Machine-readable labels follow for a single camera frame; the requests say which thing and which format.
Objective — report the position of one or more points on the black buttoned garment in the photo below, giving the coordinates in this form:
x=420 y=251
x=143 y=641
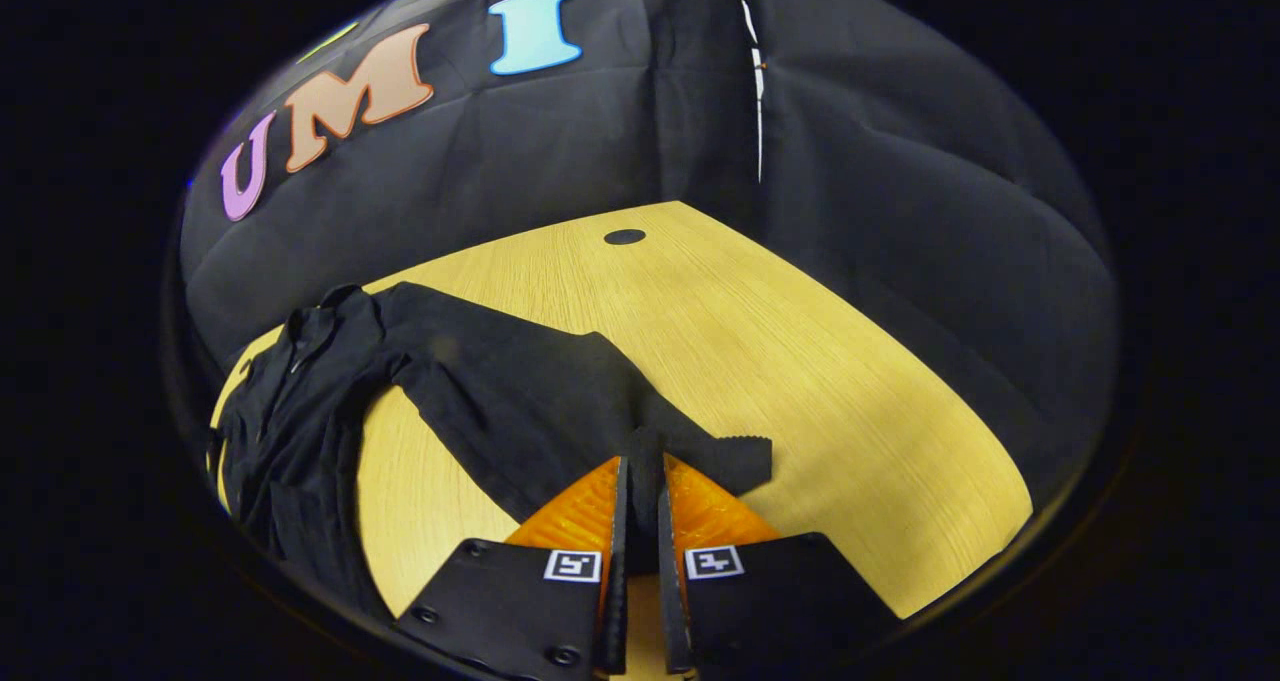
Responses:
x=520 y=401

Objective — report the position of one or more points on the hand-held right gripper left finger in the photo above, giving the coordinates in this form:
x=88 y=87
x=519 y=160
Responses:
x=614 y=611

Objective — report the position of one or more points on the black round table grommet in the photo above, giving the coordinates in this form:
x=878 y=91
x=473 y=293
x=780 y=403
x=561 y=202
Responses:
x=624 y=236

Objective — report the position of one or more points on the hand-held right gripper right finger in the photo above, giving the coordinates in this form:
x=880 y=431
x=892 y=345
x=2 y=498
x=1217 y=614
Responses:
x=673 y=611

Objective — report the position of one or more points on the black backdrop cloth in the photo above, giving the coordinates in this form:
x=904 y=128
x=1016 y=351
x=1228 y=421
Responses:
x=900 y=211

